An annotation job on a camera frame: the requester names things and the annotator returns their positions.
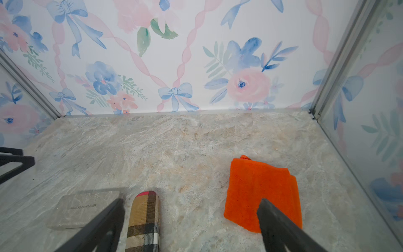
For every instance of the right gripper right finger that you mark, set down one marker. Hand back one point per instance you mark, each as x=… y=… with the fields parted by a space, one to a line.
x=280 y=234

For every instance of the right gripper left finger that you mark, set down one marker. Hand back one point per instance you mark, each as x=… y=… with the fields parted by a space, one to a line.
x=102 y=234

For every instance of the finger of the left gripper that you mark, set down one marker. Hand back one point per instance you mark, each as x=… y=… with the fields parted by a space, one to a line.
x=13 y=155

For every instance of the grey eyeglass case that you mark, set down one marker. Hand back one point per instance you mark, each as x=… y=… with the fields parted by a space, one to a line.
x=77 y=210

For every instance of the plaid eyeglass case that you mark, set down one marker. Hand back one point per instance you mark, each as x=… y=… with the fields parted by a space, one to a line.
x=144 y=224

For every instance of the orange cleaning cloth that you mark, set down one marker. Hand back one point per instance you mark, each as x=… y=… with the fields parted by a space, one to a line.
x=250 y=182

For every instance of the left corner aluminium post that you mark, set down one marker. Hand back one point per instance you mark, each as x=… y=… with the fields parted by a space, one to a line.
x=28 y=86

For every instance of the corner aluminium post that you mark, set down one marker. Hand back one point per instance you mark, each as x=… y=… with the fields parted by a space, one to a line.
x=28 y=86
x=358 y=29

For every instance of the right corner aluminium post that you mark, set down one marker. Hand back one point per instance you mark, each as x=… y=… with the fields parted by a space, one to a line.
x=358 y=29

